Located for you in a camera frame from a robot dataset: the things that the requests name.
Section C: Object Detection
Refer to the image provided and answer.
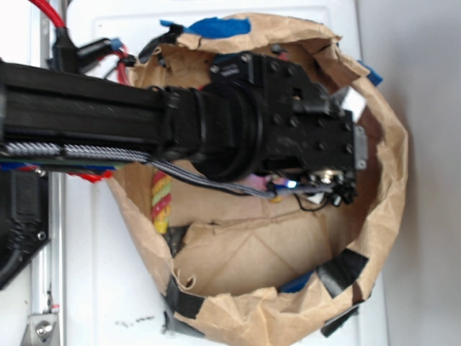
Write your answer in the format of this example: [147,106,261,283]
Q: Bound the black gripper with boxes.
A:
[210,52,367,205]

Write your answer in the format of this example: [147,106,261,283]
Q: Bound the multicolored twisted rope toy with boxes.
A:
[151,170,172,235]

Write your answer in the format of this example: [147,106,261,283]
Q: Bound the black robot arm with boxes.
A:
[1,51,368,203]

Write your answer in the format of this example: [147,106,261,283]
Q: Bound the brown paper bag container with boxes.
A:
[108,13,408,345]

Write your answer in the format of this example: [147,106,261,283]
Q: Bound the white plastic tray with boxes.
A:
[66,0,388,346]

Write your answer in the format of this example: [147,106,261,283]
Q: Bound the grey braided cable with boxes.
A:
[0,142,336,198]

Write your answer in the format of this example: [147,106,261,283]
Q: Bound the red cable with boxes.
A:
[27,0,138,84]

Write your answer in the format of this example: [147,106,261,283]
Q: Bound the aluminium extrusion rail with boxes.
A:
[31,1,70,345]

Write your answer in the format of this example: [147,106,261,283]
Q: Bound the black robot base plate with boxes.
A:
[1,170,49,289]

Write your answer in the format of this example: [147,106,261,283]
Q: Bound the metal corner bracket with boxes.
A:
[20,313,61,346]

